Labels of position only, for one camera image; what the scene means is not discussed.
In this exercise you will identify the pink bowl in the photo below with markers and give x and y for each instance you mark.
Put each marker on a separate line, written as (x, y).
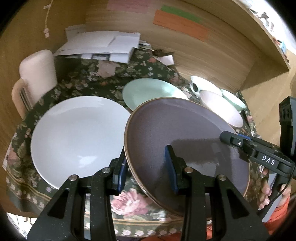
(222, 108)

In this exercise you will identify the floral tablecloth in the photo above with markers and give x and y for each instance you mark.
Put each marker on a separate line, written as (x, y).
(134, 214)

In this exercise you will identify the wooden shelf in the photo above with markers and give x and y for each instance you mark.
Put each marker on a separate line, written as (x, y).
(238, 16)

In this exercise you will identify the small white box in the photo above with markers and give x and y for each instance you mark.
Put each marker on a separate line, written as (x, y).
(167, 60)

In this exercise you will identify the orange sticky note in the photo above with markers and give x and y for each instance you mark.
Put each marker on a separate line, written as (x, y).
(180, 24)

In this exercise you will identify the dark brown plate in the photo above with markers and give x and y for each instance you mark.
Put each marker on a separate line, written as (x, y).
(193, 131)

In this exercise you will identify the mint green bowl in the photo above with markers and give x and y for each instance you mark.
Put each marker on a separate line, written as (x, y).
(235, 101)

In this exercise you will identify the white plate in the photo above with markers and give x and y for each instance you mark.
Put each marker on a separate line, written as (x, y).
(78, 136)

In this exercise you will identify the right hand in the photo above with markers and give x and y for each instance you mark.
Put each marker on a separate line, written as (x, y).
(263, 197)

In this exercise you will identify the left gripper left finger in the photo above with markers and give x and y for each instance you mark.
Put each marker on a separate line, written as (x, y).
(120, 170)

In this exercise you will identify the green sticky note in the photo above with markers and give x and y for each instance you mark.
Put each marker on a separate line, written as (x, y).
(181, 13)

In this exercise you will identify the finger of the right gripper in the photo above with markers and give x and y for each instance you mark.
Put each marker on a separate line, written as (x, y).
(244, 136)

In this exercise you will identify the pink mug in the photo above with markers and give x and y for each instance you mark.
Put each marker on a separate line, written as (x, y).
(37, 77)

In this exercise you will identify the mint green plate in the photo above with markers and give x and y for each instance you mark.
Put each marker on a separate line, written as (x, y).
(142, 90)

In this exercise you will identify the white paper stack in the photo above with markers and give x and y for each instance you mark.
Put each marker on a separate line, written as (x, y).
(113, 46)

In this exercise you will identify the pink sticky note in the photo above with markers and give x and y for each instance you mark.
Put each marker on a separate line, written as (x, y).
(132, 6)

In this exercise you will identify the white bowl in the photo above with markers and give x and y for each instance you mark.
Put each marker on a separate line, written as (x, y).
(198, 84)

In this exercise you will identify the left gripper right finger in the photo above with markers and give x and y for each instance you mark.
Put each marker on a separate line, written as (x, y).
(175, 166)

